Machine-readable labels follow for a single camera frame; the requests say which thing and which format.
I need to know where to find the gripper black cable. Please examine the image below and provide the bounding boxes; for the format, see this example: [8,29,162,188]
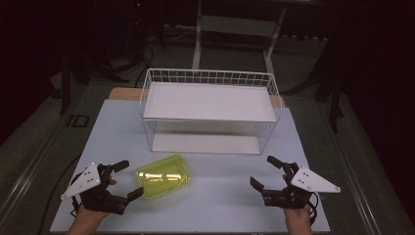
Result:
[305,191,320,227]
[69,174,82,218]

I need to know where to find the white metal stand frame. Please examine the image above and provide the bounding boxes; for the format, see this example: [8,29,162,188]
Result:
[191,0,289,76]

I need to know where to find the person's right hand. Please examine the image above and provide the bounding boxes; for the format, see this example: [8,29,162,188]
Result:
[281,173,315,227]

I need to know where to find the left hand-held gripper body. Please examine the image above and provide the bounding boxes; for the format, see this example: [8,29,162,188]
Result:
[60,163,130,216]

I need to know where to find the yellow-green plastic tray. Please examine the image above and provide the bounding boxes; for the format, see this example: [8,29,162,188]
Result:
[134,153,192,201]

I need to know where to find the black square floor socket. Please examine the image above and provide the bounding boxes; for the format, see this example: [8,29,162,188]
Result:
[66,114,91,129]

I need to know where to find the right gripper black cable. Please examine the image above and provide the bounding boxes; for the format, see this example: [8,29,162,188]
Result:
[305,191,320,227]

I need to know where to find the white wire shelf rack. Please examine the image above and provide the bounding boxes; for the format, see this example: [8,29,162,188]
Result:
[139,67,284,157]

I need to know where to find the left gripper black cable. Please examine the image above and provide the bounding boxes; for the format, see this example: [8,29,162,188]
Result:
[69,174,82,218]

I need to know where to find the black stand leg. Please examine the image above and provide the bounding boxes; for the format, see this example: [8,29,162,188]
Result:
[327,62,346,133]

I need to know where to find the black floor cables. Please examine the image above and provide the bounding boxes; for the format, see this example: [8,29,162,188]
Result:
[81,38,156,88]

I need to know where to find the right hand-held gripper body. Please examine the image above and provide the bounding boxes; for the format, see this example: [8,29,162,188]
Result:
[261,162,343,211]

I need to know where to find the person's left hand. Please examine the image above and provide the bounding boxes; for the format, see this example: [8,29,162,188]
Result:
[75,176,118,225]

